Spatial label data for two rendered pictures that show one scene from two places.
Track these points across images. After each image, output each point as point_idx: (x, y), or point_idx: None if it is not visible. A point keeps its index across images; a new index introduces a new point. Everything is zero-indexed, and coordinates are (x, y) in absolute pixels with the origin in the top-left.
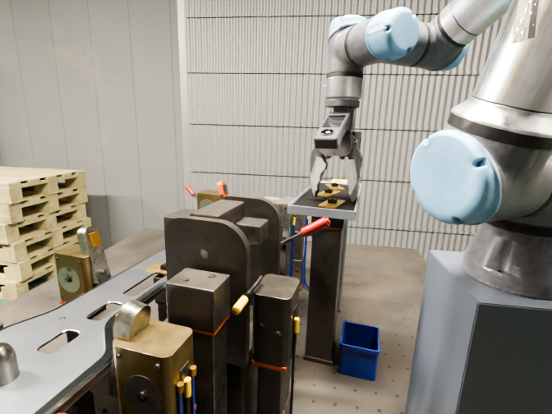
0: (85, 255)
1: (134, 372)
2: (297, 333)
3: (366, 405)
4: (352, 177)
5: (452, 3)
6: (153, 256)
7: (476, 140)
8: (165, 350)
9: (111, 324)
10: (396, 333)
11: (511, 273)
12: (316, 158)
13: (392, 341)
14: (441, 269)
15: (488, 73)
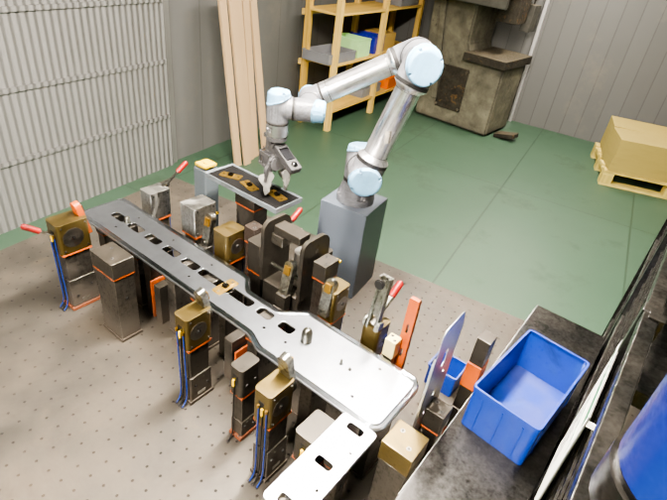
0: (206, 307)
1: (340, 298)
2: None
3: None
4: (288, 178)
5: (328, 88)
6: (195, 289)
7: (376, 171)
8: (345, 284)
9: (284, 311)
10: None
11: (363, 200)
12: (269, 173)
13: None
14: (335, 207)
15: (376, 149)
